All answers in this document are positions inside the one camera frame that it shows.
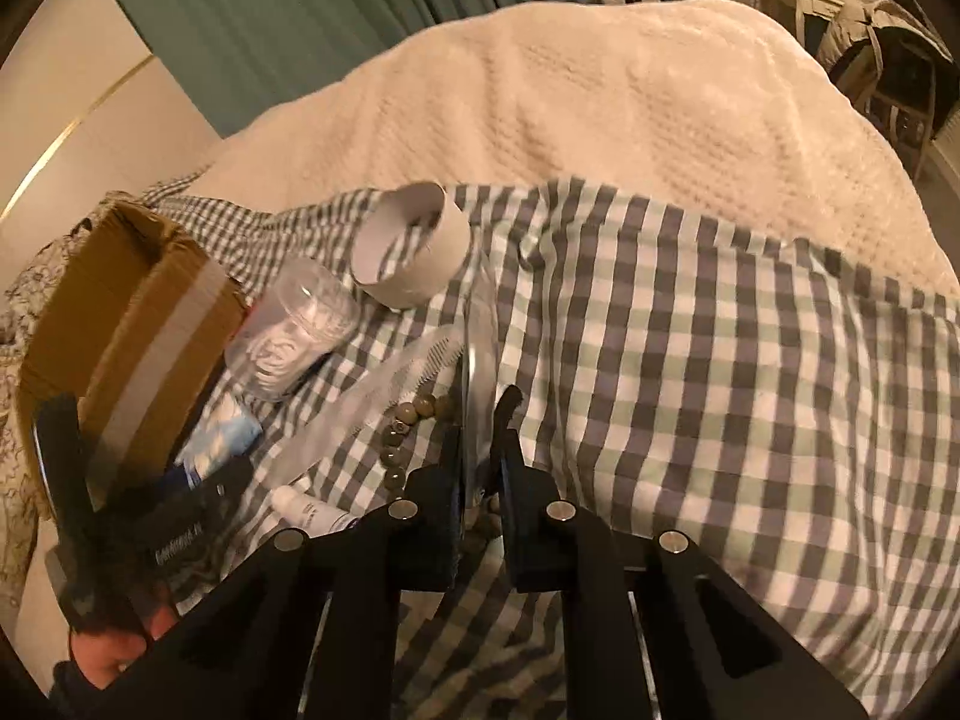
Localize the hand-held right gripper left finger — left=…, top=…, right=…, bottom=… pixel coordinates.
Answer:
left=97, top=424, right=470, bottom=720

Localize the grey white checked cloth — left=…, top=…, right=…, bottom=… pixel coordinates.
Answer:
left=139, top=169, right=960, bottom=720

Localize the person's left hand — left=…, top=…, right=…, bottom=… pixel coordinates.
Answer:
left=69, top=589, right=182, bottom=683

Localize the clear plastic swab jar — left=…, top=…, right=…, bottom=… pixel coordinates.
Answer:
left=223, top=255, right=362, bottom=404

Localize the brown cardboard box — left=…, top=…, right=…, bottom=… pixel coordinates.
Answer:
left=16, top=204, right=250, bottom=522

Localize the green curtain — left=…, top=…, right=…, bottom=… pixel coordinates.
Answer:
left=90, top=0, right=601, bottom=142

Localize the brown bead bracelet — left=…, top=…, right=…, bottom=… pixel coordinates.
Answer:
left=377, top=392, right=507, bottom=537

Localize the cream textured blanket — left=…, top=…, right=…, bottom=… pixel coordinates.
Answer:
left=191, top=0, right=960, bottom=301

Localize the blue white tissue packet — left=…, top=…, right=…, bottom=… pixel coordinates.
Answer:
left=174, top=394, right=265, bottom=485

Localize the white tube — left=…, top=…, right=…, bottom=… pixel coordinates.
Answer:
left=271, top=484, right=359, bottom=539

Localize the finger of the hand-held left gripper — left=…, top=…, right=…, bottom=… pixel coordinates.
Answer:
left=31, top=391, right=100, bottom=541

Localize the beige black backpack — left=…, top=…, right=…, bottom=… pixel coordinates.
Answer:
left=816, top=0, right=960, bottom=182

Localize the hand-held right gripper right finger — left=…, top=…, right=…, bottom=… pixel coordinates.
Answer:
left=489, top=384, right=871, bottom=720

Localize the white tape roll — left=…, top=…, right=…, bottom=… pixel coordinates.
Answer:
left=351, top=181, right=472, bottom=310

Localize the clear plastic comb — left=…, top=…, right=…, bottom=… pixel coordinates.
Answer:
left=262, top=324, right=467, bottom=488

